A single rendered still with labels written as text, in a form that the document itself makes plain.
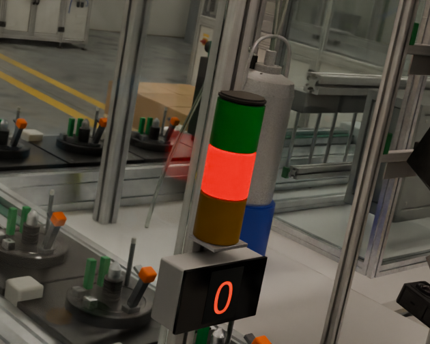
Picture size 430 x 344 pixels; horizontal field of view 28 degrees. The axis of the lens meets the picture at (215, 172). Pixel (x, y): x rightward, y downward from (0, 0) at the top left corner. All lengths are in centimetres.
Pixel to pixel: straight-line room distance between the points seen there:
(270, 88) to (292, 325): 51
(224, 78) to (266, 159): 103
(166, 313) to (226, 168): 16
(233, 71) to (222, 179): 11
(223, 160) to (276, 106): 102
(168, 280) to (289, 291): 103
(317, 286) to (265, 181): 27
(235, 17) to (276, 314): 100
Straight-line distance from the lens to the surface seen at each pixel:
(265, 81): 186
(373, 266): 208
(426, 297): 98
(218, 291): 91
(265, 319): 174
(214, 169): 87
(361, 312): 189
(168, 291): 89
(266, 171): 191
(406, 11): 121
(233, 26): 87
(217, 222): 88
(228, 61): 87
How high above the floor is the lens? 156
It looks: 15 degrees down
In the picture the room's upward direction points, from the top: 11 degrees clockwise
